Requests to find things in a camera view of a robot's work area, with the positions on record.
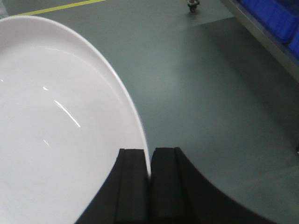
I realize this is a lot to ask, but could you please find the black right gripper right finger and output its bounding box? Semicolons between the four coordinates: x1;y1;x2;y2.
151;147;272;224

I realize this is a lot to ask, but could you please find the blue bin on shelf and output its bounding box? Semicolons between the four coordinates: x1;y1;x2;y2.
241;0;299;58

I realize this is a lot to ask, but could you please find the pink plate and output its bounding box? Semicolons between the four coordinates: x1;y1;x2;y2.
0;16;151;224

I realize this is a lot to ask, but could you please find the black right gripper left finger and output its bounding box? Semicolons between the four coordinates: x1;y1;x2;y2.
76;149;149;224

